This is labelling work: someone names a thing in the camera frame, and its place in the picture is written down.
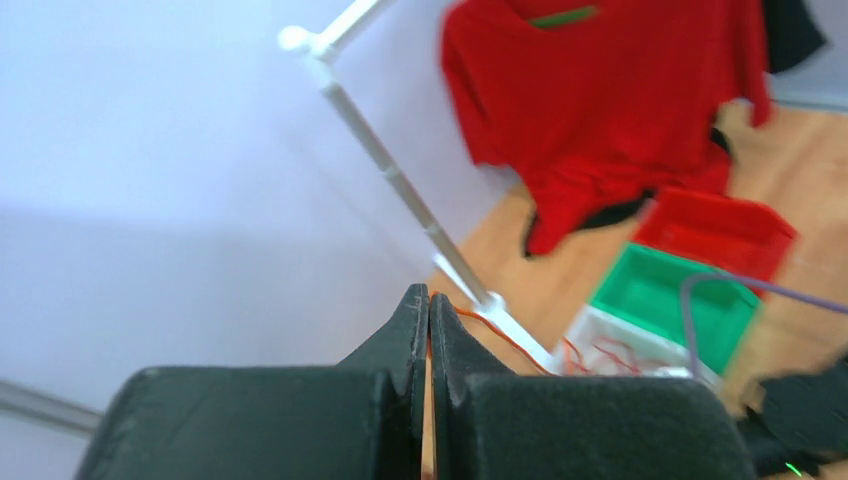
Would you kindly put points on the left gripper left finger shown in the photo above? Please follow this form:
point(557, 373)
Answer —
point(361, 418)

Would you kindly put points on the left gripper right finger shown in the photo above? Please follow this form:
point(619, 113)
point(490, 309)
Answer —
point(492, 423)

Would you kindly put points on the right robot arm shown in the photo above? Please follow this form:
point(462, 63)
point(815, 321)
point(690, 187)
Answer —
point(801, 425)

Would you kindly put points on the white plastic bin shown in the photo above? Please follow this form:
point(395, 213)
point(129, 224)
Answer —
point(600, 343)

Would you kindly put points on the green plastic bin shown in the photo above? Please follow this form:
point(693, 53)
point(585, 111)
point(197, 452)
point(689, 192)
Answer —
point(645, 281)

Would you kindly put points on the red plastic bin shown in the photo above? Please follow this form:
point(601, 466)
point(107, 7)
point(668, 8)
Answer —
point(740, 236)

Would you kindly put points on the red t-shirt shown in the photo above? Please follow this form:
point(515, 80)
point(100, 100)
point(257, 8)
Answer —
point(517, 89)

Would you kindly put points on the clothes rack pole with base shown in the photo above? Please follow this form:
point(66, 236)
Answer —
point(318, 51)

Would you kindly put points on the green hanger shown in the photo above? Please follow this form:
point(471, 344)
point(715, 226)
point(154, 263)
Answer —
point(559, 19)

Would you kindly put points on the aluminium frame rail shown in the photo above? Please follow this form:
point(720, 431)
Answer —
point(48, 411)

